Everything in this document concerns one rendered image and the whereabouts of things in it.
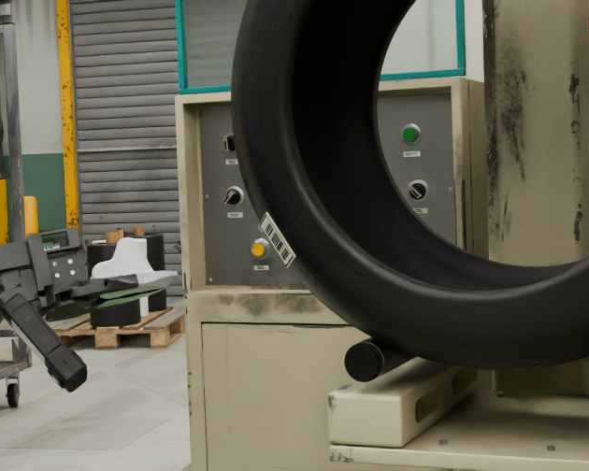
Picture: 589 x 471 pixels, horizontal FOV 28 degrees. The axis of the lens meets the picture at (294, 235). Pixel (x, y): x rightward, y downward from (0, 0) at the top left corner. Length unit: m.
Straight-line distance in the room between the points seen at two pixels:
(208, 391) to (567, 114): 0.93
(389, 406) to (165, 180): 9.84
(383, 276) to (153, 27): 10.01
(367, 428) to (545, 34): 0.61
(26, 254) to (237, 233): 1.00
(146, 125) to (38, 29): 1.40
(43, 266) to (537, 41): 0.75
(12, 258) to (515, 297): 0.52
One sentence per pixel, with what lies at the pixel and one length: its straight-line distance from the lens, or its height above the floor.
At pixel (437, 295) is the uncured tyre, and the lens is 1.24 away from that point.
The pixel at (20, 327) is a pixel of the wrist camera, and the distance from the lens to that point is 1.24.
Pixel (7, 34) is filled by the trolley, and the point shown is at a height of 1.87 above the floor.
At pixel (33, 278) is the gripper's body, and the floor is 1.02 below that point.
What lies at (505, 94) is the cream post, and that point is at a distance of 1.64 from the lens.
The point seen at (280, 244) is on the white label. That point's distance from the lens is 1.31.
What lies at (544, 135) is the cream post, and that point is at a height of 1.15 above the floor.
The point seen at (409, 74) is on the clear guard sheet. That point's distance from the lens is 2.06.
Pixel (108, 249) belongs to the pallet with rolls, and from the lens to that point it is 7.85.
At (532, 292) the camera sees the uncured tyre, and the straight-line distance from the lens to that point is 1.21.
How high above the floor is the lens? 1.11
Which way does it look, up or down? 3 degrees down
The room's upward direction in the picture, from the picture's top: 2 degrees counter-clockwise
